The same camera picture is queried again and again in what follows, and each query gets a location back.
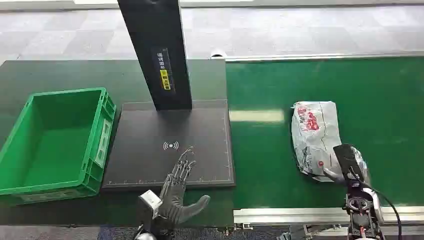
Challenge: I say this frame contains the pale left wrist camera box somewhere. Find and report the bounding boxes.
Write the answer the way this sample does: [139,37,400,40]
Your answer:
[138,189,164,221]

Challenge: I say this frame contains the grey plastic parcel red print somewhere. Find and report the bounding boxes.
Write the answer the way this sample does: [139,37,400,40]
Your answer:
[290,100,371,183]

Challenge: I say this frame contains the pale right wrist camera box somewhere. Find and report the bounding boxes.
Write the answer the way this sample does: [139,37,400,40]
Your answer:
[362,187,386,227]

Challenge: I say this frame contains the black scanner base plate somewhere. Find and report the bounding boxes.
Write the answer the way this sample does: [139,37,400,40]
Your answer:
[101,99,236,192]

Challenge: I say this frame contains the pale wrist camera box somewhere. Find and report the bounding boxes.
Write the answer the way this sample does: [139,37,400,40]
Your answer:
[138,189,164,221]
[362,187,386,227]

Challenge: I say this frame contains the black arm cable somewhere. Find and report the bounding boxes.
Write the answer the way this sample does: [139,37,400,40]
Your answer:
[347,167,404,240]

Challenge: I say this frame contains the black yellow column label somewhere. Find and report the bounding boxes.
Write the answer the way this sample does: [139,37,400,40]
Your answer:
[151,47,177,95]

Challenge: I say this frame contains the green plastic crate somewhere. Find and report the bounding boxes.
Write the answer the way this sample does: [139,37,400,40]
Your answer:
[0,87,117,206]

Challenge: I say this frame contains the green conveyor belt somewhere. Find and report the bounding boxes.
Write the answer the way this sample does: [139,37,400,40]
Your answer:
[226,56,424,210]

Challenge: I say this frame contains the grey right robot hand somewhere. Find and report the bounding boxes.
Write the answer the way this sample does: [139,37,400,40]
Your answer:
[322,143,365,186]

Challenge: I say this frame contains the aluminium conveyor side rail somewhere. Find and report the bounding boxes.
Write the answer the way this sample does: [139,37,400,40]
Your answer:
[225,49,424,63]
[233,205,424,228]

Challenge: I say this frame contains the black scanner column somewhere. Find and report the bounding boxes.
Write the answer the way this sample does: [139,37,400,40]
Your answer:
[117,0,193,112]

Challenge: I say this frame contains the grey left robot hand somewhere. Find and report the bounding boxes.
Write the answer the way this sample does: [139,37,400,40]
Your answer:
[158,146,212,227]

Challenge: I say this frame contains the white round roller end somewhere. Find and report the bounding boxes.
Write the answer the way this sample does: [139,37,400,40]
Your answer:
[210,48,228,61]

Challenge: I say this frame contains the white label on crate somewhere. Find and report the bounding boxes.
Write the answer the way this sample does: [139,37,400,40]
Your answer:
[94,118,113,168]

